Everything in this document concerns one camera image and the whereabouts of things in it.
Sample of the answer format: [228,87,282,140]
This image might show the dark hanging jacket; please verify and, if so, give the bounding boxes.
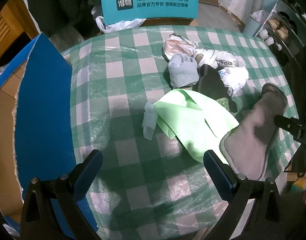
[28,0,99,38]

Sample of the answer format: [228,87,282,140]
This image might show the shoe rack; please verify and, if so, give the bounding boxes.
[256,0,306,66]

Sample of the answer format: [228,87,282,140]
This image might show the black sock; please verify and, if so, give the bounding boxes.
[193,64,238,113]

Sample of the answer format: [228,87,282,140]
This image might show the white plastic bag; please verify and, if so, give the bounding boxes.
[95,16,146,34]

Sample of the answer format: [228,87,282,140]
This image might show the light grey sock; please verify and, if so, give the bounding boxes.
[168,54,199,89]

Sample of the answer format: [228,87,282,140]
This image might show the white crumpled cloth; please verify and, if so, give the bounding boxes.
[218,66,249,97]

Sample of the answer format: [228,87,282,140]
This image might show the blue cardboard box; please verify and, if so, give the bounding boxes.
[0,32,99,240]

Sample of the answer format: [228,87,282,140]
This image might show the grey fleece cloth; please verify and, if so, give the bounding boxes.
[220,83,288,180]

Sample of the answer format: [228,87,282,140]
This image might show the light green cloth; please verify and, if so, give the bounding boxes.
[154,89,239,164]

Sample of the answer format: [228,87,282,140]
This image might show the green glittery cloth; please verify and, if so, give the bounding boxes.
[216,98,230,111]

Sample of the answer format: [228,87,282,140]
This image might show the teal printed box flap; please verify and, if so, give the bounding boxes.
[101,0,199,25]

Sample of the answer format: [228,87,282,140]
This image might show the wooden louvered cabinet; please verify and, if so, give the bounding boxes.
[0,0,39,57]

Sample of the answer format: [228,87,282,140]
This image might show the patterned white cloth bundle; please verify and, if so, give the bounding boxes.
[163,34,239,69]

